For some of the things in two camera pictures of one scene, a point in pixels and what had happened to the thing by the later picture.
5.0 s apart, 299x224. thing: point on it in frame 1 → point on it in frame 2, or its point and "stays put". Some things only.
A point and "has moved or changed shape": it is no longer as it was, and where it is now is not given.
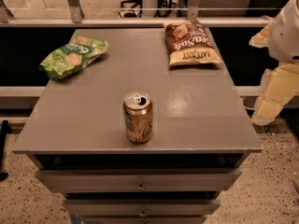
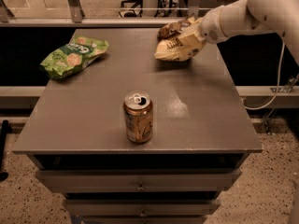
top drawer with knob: (142, 180) stays put
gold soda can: (138, 114) stays put
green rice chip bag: (74, 56) stays put
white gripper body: (286, 39) → (210, 25)
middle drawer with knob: (141, 207) stays put
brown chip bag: (189, 44) has moved or changed shape
